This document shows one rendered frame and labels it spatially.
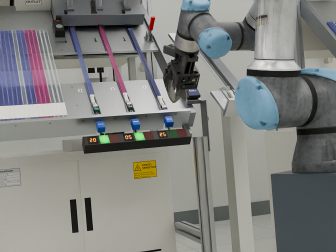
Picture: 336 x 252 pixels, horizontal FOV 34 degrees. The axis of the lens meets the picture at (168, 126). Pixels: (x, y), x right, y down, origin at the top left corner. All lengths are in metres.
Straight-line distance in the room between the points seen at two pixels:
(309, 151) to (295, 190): 0.09
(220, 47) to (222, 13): 2.69
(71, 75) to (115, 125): 1.99
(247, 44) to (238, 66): 2.60
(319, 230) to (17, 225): 1.13
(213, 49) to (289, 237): 0.49
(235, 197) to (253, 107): 0.85
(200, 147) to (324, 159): 0.65
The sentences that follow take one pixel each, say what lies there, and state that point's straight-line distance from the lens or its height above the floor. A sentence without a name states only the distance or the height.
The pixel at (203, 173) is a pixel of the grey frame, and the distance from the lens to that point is 1.83.
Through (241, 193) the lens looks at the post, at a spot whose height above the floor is 0.43.
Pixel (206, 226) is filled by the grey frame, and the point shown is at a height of 0.34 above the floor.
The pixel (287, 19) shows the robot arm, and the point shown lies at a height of 0.88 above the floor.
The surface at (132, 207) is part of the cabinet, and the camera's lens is 2.08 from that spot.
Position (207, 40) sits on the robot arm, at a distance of 1.40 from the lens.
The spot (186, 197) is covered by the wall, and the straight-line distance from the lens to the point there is 3.90.
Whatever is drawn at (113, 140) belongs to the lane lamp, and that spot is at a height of 0.65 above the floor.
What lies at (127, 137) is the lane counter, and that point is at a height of 0.66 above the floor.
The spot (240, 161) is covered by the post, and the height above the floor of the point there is 0.54.
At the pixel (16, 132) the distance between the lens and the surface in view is 1.71.
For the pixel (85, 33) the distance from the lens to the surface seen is 2.13.
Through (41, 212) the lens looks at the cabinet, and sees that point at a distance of 2.03.
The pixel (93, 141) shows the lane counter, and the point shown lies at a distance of 1.67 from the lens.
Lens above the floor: 0.67
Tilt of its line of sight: level
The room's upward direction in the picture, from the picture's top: 5 degrees counter-clockwise
